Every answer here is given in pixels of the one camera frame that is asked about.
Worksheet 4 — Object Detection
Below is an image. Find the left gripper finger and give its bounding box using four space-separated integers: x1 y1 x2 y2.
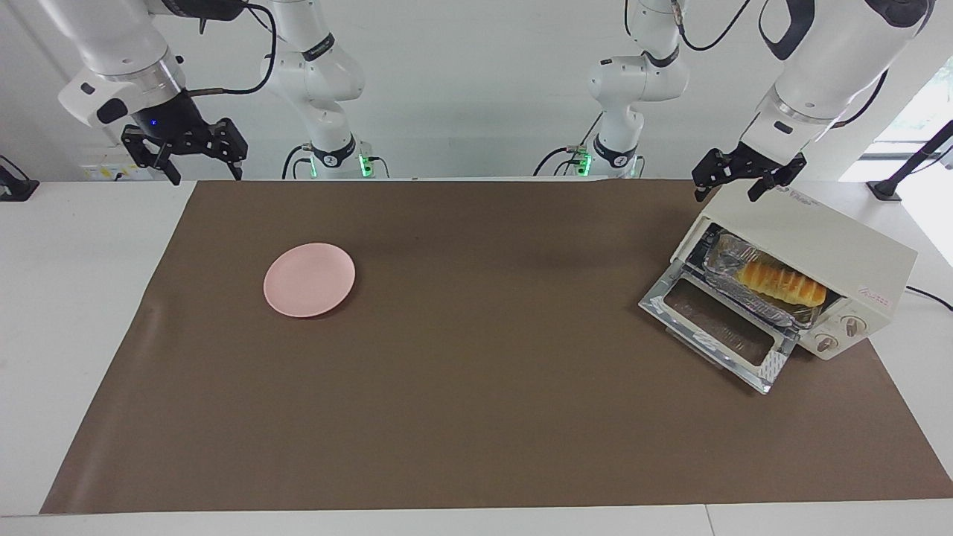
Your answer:
692 150 729 202
748 153 809 202

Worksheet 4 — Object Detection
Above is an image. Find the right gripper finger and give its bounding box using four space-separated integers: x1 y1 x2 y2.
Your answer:
123 127 182 185
212 118 248 181

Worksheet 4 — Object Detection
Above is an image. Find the aluminium foil tray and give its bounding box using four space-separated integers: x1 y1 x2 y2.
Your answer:
702 231 829 330

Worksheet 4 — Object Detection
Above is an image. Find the golden ridged bread roll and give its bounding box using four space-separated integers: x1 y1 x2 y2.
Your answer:
737 259 829 308

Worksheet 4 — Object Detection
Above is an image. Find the cream toaster oven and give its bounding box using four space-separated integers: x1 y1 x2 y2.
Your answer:
670 181 919 362

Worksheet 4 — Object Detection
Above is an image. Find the glass oven door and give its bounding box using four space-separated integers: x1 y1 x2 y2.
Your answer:
638 261 801 395

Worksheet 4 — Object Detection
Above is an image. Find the black table clamp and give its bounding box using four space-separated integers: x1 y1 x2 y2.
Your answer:
0 155 39 202

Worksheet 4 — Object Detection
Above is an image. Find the pink round plate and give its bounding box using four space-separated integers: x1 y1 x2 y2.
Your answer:
263 243 357 319

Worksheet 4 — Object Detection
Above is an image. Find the brown table mat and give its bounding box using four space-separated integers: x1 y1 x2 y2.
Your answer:
39 179 953 516

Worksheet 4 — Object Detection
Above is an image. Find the white wall socket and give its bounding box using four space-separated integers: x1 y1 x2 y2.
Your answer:
80 162 138 182

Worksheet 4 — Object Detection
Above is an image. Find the black right base cable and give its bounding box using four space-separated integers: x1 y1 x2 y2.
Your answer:
281 144 317 180

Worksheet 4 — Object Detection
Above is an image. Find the black base cable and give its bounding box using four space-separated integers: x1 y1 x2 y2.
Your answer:
532 112 604 178
281 144 317 180

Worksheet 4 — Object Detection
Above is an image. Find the black camera stand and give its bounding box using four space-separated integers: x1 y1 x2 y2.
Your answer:
867 119 953 202

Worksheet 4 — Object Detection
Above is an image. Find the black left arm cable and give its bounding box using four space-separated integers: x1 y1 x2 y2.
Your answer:
670 0 890 129

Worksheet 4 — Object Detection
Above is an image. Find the black left base cable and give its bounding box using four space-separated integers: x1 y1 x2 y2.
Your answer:
532 112 604 178

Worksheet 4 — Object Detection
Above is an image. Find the black oven power cable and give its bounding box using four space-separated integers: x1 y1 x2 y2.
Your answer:
905 285 953 312

